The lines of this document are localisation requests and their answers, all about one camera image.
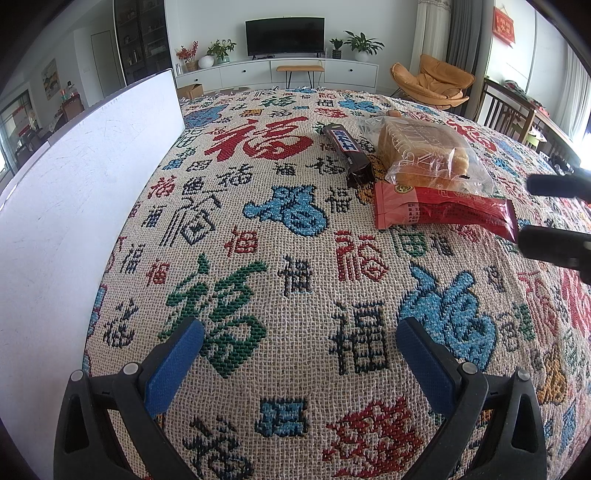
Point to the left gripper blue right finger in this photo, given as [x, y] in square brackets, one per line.
[455, 390]

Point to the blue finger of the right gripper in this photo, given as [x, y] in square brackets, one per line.
[572, 185]
[564, 248]

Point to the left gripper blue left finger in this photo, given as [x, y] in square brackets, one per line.
[144, 390]

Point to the bread loaf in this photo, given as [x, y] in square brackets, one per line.
[418, 153]

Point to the red snack packet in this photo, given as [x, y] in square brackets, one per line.
[405, 205]

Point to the dark chocolate bar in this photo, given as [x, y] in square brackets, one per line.
[360, 169]

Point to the dark wooden side table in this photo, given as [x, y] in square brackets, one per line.
[504, 110]

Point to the patterned woven table cloth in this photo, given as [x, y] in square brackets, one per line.
[248, 224]

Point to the orange lounge chair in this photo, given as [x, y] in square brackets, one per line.
[438, 84]

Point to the white cardboard box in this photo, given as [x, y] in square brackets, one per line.
[60, 217]

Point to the green plant pair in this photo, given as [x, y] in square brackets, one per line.
[362, 46]

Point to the dining table with chairs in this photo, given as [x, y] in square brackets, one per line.
[25, 129]

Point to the brown cardboard box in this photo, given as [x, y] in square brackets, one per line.
[190, 92]

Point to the wooden bench stool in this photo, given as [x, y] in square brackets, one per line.
[309, 70]

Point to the white tv cabinet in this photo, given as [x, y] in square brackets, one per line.
[258, 74]

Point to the white round vase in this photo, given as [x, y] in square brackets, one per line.
[206, 62]

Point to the red flower vase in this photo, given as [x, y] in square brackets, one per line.
[188, 56]

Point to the green potted plant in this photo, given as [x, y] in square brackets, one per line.
[220, 50]

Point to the black television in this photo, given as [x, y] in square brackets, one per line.
[285, 35]

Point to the dark bookshelf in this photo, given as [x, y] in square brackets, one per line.
[141, 38]

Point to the red wall hanging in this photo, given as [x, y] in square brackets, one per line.
[503, 26]

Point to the framed wall picture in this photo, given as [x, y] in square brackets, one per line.
[50, 79]

